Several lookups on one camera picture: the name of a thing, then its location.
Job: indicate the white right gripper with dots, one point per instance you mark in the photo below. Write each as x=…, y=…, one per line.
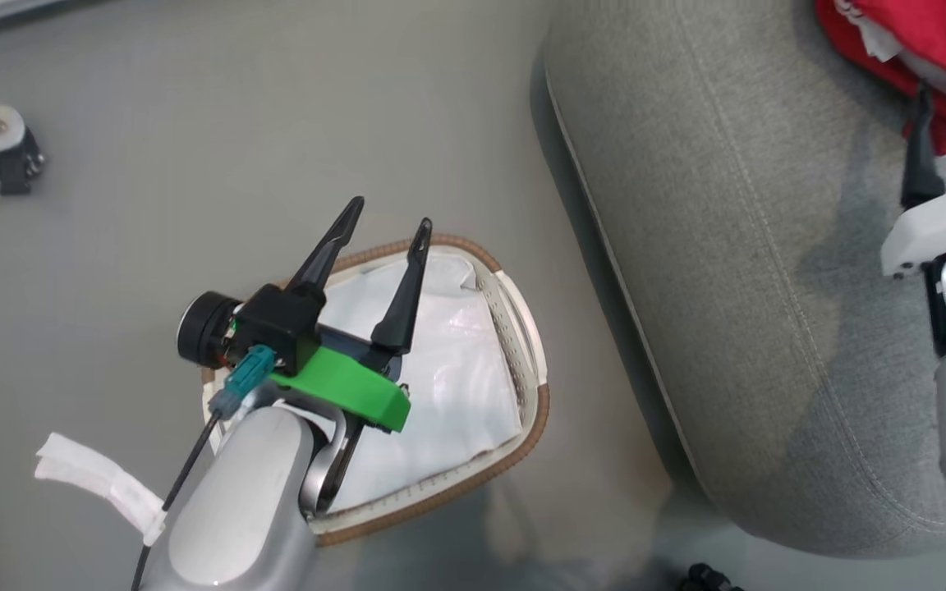
x=941, y=226

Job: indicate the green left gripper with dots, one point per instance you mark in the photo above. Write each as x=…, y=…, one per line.
x=342, y=386

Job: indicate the red jersey with white trim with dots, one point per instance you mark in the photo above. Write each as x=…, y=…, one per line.
x=925, y=49

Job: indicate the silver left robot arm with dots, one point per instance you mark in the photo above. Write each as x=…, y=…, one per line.
x=235, y=509

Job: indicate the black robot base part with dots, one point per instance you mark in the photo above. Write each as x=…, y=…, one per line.
x=707, y=579

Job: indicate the grey fabric sofa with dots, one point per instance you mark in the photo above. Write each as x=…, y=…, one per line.
x=727, y=246

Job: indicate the white laundry basket brown rim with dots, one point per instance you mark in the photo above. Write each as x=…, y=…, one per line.
x=522, y=386

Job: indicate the black caster wheel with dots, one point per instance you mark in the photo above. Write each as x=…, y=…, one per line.
x=17, y=168

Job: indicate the black round wrist camera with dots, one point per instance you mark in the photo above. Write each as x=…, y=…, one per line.
x=204, y=328

